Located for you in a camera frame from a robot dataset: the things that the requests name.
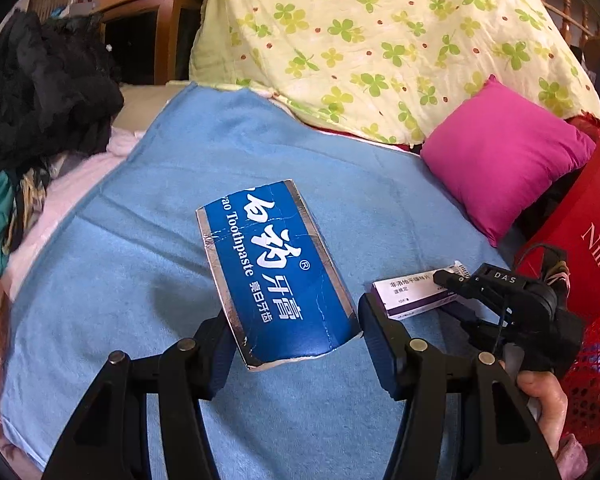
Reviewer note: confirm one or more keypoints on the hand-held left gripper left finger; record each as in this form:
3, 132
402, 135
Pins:
220, 355

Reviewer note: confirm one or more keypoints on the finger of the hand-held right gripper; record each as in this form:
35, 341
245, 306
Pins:
452, 280
472, 322

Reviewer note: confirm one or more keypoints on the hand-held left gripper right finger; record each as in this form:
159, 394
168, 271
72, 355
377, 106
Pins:
375, 345

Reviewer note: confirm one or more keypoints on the white purple medicine box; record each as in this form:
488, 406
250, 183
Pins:
405, 295

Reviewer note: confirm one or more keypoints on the red plastic basket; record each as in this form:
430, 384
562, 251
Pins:
597, 385

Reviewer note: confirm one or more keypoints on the blue toothpaste box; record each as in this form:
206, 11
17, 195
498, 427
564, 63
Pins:
270, 270

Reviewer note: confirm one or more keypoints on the person's right hand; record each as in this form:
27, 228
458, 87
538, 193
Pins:
545, 400

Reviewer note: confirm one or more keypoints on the blue blanket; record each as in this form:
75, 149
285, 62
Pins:
130, 270

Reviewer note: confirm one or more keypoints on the magenta pillow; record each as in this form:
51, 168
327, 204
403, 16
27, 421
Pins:
500, 160

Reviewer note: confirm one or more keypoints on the red shopping bag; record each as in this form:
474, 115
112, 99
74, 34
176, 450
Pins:
595, 200

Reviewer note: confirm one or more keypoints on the pink sheet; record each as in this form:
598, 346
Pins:
65, 195

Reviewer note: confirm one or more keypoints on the green clover quilt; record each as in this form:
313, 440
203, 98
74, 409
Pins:
380, 35

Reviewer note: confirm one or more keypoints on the teal cloth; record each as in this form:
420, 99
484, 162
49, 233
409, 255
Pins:
0, 220

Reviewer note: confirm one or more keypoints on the black clothes pile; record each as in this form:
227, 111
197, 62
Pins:
40, 90

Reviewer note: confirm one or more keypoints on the wooden cabinet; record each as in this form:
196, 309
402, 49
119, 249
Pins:
140, 10

